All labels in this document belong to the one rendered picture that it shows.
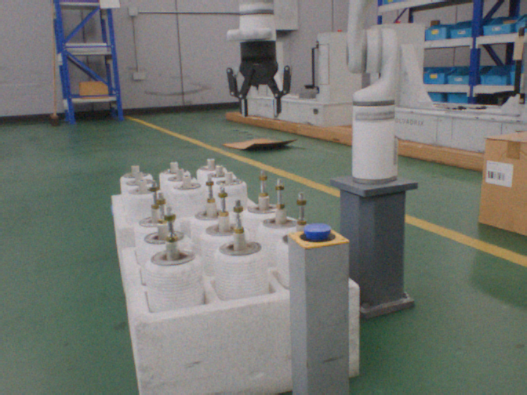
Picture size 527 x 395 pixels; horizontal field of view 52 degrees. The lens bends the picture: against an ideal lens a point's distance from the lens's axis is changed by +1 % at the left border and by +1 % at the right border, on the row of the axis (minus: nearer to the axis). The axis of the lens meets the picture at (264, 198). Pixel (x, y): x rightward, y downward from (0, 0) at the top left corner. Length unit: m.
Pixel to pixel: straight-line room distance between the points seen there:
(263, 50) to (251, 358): 0.60
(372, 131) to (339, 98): 3.17
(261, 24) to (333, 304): 0.59
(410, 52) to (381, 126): 2.61
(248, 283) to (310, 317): 0.17
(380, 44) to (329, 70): 3.13
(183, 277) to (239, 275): 0.09
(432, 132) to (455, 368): 2.31
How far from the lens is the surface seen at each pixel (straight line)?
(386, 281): 1.27
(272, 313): 0.92
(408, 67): 3.72
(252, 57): 1.12
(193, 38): 7.62
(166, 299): 0.91
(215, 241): 1.02
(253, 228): 1.16
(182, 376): 0.93
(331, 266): 0.78
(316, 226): 0.79
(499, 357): 1.17
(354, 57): 1.18
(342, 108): 4.36
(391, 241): 1.24
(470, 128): 3.07
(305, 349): 0.82
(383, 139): 1.19
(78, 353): 1.21
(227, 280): 0.93
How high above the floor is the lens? 0.56
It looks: 14 degrees down
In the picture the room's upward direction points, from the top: 2 degrees counter-clockwise
